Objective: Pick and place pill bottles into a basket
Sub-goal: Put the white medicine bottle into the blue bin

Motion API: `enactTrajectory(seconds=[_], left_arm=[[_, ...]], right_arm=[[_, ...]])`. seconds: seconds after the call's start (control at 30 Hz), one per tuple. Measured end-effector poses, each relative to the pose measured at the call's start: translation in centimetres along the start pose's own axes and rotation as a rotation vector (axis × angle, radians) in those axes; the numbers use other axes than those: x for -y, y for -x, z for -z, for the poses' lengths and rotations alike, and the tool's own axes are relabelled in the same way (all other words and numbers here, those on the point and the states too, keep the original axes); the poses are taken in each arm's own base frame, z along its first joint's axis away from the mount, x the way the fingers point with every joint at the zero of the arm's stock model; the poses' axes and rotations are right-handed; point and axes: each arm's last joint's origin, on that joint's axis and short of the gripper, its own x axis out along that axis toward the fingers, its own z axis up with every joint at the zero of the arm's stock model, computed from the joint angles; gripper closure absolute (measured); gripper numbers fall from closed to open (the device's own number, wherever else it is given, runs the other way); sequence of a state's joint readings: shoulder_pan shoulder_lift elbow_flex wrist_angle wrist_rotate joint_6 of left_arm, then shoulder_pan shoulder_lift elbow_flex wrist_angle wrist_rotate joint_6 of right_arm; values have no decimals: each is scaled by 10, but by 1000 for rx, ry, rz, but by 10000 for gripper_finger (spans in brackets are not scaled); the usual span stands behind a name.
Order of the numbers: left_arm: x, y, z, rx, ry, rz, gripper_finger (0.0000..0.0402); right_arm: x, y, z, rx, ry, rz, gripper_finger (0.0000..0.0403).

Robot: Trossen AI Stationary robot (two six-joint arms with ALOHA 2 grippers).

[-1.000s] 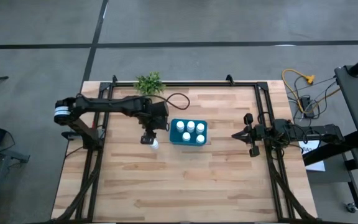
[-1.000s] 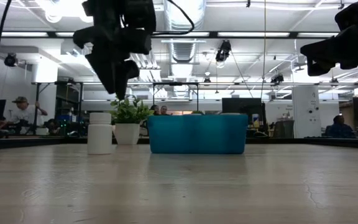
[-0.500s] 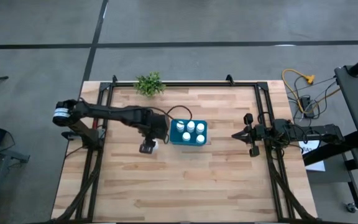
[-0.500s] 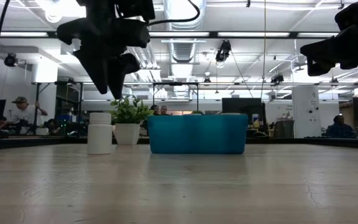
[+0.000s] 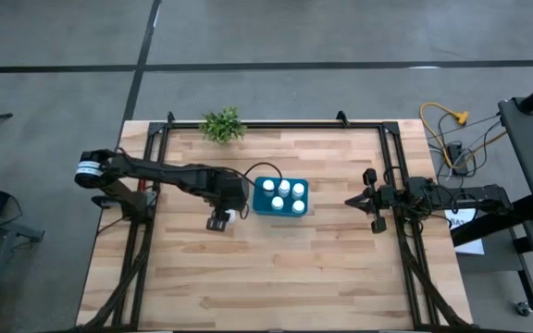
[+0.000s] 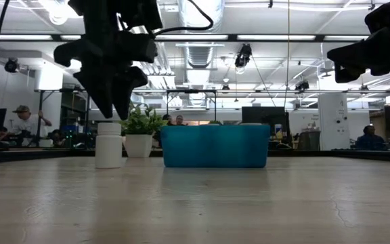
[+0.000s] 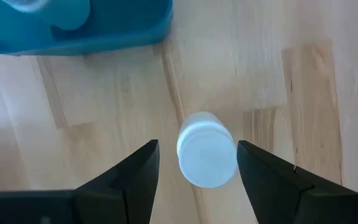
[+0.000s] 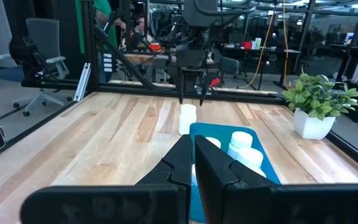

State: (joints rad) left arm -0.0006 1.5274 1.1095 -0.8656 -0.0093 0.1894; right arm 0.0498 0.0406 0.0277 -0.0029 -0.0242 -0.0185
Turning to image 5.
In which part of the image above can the black aluminium table frame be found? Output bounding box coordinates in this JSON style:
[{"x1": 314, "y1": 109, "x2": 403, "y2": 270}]
[{"x1": 79, "y1": 110, "x2": 476, "y2": 333}]

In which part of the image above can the yellow extension cable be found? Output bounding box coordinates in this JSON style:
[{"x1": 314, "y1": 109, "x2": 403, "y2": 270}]
[{"x1": 419, "y1": 101, "x2": 509, "y2": 171}]

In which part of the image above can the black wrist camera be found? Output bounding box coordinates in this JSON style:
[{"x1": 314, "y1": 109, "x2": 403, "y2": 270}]
[
  {"x1": 380, "y1": 184, "x2": 403, "y2": 207},
  {"x1": 219, "y1": 174, "x2": 251, "y2": 209}
]

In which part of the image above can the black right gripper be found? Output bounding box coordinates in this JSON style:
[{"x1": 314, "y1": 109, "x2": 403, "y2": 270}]
[{"x1": 344, "y1": 168, "x2": 387, "y2": 234}]

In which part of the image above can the green potted plant white pot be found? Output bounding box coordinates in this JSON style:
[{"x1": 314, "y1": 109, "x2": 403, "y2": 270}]
[{"x1": 199, "y1": 105, "x2": 248, "y2": 145}]

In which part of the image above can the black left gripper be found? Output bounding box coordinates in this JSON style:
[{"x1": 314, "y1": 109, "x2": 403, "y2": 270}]
[{"x1": 201, "y1": 168, "x2": 252, "y2": 232}]

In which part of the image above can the black power strip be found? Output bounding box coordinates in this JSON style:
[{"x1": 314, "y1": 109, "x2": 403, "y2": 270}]
[{"x1": 446, "y1": 142, "x2": 469, "y2": 177}]

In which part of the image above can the blue plastic basket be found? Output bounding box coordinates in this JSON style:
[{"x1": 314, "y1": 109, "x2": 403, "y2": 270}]
[{"x1": 251, "y1": 176, "x2": 310, "y2": 218}]

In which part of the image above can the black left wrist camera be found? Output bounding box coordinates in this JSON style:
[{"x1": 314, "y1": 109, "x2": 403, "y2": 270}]
[{"x1": 219, "y1": 174, "x2": 251, "y2": 209}]

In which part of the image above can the white paper sheet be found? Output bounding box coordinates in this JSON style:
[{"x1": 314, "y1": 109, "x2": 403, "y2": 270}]
[{"x1": 444, "y1": 207, "x2": 486, "y2": 256}]

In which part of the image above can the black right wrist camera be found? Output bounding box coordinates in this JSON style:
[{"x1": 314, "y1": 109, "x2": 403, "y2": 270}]
[{"x1": 380, "y1": 184, "x2": 403, "y2": 207}]

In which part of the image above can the black camera cable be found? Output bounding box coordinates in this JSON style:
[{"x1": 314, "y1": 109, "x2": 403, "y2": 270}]
[{"x1": 242, "y1": 161, "x2": 284, "y2": 186}]

